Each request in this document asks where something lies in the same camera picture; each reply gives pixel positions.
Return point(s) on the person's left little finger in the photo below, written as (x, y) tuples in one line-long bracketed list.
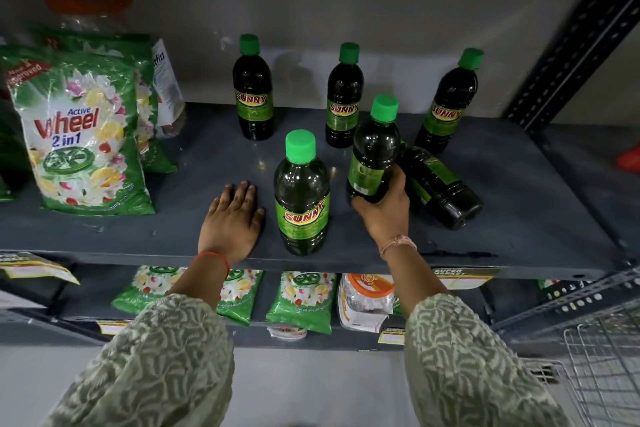
[(214, 205)]

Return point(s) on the black perforated shelf post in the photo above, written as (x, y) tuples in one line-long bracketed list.
[(570, 46)]

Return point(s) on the neighbouring grey shelf board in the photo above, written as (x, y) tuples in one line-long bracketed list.
[(575, 166)]

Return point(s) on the white and orange packet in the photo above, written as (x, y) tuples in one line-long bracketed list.
[(365, 301)]

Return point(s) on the clear jar with orange lid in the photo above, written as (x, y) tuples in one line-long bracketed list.
[(87, 4)]

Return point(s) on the clear packet with white label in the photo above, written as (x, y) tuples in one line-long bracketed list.
[(167, 86)]

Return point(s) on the grey perforated shelf rail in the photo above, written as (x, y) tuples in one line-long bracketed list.
[(565, 304)]

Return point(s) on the peach thread wrist band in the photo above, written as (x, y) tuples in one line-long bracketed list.
[(398, 242)]

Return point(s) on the person's left forearm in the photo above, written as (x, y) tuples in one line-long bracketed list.
[(165, 341)]

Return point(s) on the large green detergent packet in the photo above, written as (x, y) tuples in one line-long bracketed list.
[(80, 136), (145, 91)]

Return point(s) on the small white round tub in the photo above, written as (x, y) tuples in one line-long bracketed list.
[(286, 332)]

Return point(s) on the person's left thumb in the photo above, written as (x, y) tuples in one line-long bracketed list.
[(259, 220)]

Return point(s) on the person's left middle finger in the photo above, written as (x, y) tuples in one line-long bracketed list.
[(242, 193)]

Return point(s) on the red thread wrist band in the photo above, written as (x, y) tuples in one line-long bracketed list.
[(214, 256)]

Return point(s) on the yellow shelf price label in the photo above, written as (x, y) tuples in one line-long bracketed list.
[(35, 266), (114, 327), (465, 277), (391, 336)]

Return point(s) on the person's left hand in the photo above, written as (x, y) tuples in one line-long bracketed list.
[(231, 226)]

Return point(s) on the person's right hand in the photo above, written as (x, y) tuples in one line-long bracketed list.
[(387, 216)]

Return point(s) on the lower grey shelf board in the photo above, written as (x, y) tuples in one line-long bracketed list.
[(82, 299)]

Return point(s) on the small green detergent packet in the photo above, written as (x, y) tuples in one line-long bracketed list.
[(145, 289), (240, 296), (302, 301)]

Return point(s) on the person's right thumb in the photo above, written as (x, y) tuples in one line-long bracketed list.
[(362, 205)]

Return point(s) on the person's right forearm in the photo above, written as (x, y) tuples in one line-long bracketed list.
[(450, 356)]

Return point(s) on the red object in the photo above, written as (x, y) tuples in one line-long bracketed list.
[(630, 159)]

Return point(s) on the dark grey metal shelf board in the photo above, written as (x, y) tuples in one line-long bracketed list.
[(510, 221)]

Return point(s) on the dark green-capped cleaner bottle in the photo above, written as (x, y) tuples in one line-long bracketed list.
[(253, 91), (445, 191), (301, 196), (344, 96), (372, 151), (447, 106)]

